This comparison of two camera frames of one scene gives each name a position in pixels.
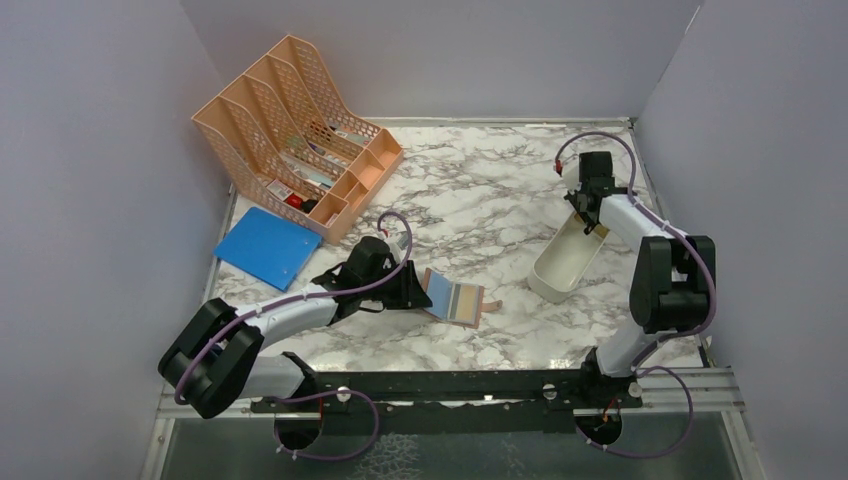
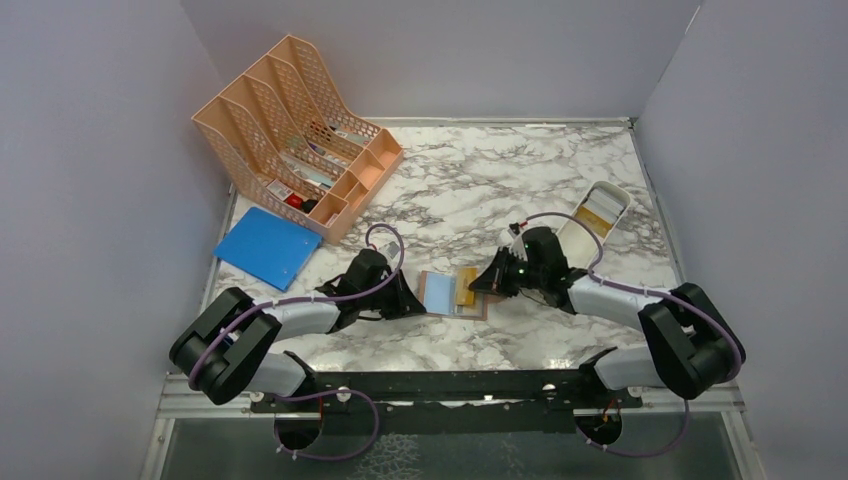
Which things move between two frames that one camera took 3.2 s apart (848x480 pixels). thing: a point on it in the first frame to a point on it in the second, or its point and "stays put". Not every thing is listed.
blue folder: [270, 248] stays put
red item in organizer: [294, 201] stays put
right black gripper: [574, 198] to [493, 280]
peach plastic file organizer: [283, 127] stays put
